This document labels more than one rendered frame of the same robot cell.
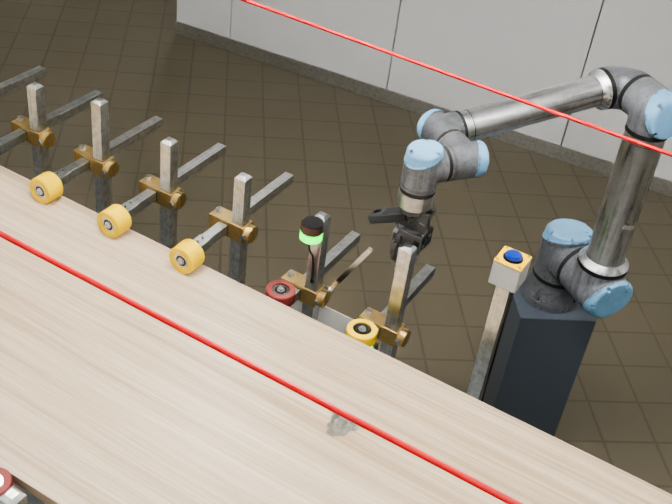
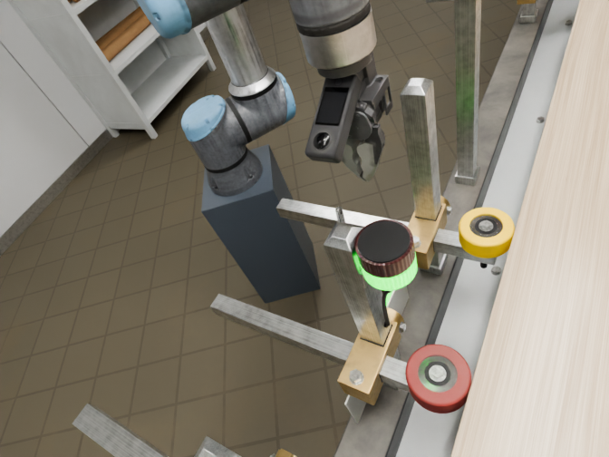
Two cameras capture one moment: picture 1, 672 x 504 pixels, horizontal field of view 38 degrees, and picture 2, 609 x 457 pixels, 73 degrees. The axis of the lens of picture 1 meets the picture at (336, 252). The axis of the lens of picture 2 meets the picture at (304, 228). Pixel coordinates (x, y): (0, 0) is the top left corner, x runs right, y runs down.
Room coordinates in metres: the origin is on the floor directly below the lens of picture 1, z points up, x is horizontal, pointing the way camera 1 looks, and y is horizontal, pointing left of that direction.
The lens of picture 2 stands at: (1.98, 0.34, 1.45)
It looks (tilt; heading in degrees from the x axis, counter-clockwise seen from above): 46 degrees down; 290
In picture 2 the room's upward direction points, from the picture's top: 24 degrees counter-clockwise
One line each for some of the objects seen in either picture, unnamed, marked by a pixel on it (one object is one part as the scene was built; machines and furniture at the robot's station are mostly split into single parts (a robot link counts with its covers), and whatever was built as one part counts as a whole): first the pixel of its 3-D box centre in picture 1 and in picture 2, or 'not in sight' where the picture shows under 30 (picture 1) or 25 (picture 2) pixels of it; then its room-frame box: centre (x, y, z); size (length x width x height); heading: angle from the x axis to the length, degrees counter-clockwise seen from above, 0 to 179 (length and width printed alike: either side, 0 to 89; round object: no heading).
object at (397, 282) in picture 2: (311, 234); (388, 261); (2.00, 0.07, 1.07); 0.06 x 0.06 x 0.02
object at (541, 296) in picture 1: (552, 282); (230, 165); (2.51, -0.71, 0.65); 0.19 x 0.19 x 0.10
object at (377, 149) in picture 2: (396, 244); (367, 138); (2.01, -0.15, 1.07); 0.05 x 0.02 x 0.09; 154
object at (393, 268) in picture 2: (312, 226); (384, 247); (2.00, 0.07, 1.10); 0.06 x 0.06 x 0.02
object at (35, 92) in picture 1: (40, 153); not in sight; (2.49, 0.94, 0.88); 0.03 x 0.03 x 0.48; 64
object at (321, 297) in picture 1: (305, 290); (374, 353); (2.05, 0.07, 0.84); 0.13 x 0.06 x 0.05; 64
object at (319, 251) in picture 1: (313, 285); (376, 331); (2.05, 0.05, 0.87); 0.03 x 0.03 x 0.48; 64
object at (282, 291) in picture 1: (279, 304); (439, 387); (1.97, 0.13, 0.85); 0.08 x 0.08 x 0.11
